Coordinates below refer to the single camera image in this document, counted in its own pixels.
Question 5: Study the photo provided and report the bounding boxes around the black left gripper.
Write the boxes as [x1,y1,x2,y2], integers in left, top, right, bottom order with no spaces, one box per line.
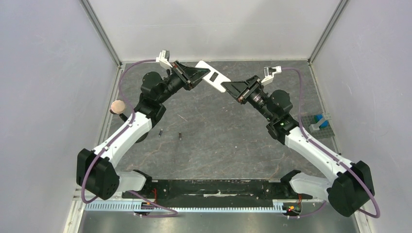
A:
[157,61,210,104]

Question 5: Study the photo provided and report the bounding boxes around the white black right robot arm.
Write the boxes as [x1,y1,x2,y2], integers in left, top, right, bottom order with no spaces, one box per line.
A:
[222,76,380,218]

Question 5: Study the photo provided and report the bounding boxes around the red and white remote control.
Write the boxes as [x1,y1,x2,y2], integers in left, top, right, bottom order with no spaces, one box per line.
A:
[195,61,231,93]

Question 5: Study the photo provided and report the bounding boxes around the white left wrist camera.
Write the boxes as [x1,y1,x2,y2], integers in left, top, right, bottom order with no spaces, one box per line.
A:
[155,50,172,69]

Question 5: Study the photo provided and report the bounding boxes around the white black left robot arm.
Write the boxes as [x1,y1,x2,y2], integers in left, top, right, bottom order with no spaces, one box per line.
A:
[76,61,210,203]

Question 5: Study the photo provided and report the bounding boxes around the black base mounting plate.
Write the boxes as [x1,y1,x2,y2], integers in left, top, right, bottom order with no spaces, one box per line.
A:
[137,179,312,207]

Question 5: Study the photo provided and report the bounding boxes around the black stand with pink knob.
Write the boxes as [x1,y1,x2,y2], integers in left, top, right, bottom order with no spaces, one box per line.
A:
[110,100,149,144]

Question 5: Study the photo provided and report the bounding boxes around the grey lego baseplate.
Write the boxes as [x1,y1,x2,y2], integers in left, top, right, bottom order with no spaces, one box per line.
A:
[302,113,335,139]

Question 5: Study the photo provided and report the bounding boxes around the light blue toothed cable duct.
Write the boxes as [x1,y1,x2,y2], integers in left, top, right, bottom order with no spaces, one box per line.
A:
[85,200,286,214]

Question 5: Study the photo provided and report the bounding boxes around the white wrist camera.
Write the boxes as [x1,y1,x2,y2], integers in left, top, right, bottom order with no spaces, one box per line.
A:
[261,66,282,86]
[155,50,172,69]

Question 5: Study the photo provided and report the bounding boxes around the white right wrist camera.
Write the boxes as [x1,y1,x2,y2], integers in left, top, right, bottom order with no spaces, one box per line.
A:
[261,66,282,86]

